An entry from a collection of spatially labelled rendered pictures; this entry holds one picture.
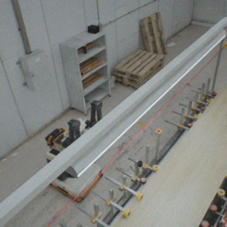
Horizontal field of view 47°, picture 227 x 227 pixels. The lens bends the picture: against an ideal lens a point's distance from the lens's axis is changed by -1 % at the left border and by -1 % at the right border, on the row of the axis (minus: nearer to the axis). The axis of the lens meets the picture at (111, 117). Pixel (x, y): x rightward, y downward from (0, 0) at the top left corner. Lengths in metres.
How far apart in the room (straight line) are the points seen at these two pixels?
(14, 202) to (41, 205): 3.04
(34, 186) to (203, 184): 2.36
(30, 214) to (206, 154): 2.69
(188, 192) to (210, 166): 0.51
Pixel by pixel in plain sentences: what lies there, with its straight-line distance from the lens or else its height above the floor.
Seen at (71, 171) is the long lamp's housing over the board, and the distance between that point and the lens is 1.51.
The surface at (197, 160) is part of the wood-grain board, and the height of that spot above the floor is 0.90.
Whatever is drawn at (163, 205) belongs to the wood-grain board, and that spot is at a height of 0.90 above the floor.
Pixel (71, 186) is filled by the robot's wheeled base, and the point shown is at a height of 0.28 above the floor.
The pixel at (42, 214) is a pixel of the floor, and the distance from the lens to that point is 4.26.
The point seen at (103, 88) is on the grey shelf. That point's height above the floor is 0.14.
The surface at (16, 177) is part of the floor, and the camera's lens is 4.87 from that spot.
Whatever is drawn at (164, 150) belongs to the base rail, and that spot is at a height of 0.70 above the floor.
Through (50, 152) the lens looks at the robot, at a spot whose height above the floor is 0.81.
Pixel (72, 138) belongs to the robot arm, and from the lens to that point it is 3.20.
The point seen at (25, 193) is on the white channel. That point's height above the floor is 2.46.
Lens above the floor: 3.48
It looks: 38 degrees down
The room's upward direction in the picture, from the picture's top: 4 degrees counter-clockwise
